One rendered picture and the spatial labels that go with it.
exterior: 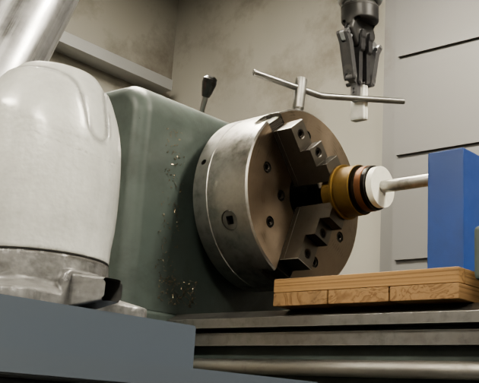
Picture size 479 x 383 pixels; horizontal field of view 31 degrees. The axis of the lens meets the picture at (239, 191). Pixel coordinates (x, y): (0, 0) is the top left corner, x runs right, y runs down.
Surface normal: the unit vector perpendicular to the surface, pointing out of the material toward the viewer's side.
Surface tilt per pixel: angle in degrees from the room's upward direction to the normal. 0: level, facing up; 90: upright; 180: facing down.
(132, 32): 90
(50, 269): 85
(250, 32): 90
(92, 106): 70
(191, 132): 90
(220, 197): 99
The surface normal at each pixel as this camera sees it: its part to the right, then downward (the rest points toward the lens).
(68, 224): 0.57, -0.07
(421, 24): -0.65, -0.22
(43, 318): 0.76, -0.11
